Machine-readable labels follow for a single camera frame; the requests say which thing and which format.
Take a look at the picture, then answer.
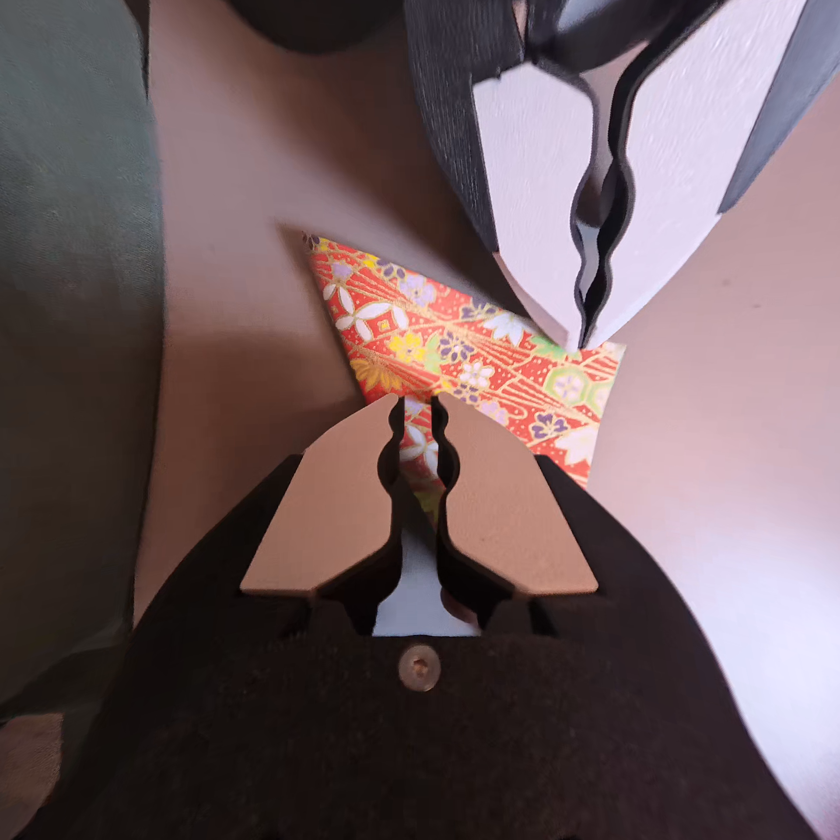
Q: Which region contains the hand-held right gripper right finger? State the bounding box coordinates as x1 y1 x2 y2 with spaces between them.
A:
430 392 602 620

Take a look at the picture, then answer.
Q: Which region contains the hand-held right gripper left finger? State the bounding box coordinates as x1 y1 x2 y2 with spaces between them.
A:
238 394 406 620

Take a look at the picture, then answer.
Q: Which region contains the black textured pad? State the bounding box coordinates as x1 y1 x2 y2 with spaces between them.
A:
222 0 403 56

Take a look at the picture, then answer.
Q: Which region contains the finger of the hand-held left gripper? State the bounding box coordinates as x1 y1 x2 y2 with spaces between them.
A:
578 0 812 351
472 58 601 347

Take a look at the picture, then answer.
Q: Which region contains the green backed red floral paper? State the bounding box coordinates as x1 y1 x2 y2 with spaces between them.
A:
304 233 630 515

